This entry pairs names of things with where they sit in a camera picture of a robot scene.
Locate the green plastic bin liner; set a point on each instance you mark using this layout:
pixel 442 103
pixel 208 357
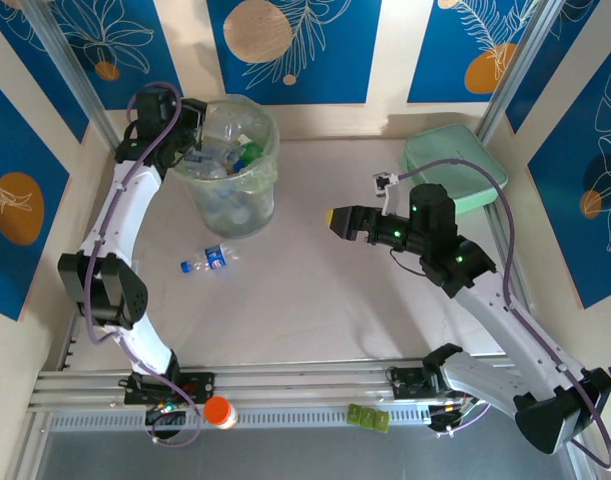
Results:
pixel 267 175

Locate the orange lid jar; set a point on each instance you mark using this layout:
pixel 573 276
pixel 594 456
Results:
pixel 217 411

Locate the aluminium frame post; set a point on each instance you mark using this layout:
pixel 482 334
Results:
pixel 75 75
pixel 520 65

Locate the mint green zip case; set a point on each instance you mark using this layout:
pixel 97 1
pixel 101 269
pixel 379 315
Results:
pixel 455 150

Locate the clear Pepsi bottle blue cap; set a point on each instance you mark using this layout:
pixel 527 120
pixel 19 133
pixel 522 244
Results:
pixel 212 257

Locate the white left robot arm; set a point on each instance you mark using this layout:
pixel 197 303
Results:
pixel 120 210

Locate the green square block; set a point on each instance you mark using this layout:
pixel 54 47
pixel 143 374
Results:
pixel 355 414
pixel 369 416
pixel 382 421

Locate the aluminium side rail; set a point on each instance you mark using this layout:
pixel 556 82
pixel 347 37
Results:
pixel 495 227
pixel 67 350

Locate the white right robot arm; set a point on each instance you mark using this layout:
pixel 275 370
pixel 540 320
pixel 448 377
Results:
pixel 505 325

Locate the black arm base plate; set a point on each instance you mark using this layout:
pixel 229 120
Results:
pixel 405 384
pixel 200 387

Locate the grey metal sheet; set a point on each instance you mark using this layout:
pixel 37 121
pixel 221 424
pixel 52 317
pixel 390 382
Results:
pixel 310 460

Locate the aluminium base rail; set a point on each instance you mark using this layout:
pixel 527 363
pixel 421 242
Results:
pixel 310 380

